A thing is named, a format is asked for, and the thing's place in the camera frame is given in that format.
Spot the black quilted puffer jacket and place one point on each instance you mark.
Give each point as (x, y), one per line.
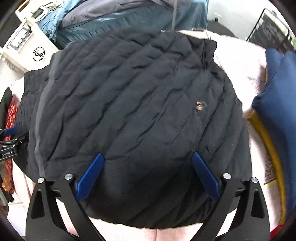
(147, 101)

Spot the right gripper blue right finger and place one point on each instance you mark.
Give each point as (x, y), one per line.
(206, 176)

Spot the teal and grey jacket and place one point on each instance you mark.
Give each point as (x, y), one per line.
(81, 20)

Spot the navy blue yellow-trimmed cushion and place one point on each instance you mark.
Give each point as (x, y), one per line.
(274, 119)

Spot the black wire rack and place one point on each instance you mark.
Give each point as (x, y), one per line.
(271, 32)

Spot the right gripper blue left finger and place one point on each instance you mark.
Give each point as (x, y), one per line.
(88, 179)

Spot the red patterned black cloth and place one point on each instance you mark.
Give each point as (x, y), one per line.
(9, 110)

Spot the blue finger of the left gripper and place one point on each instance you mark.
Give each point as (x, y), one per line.
(10, 131)

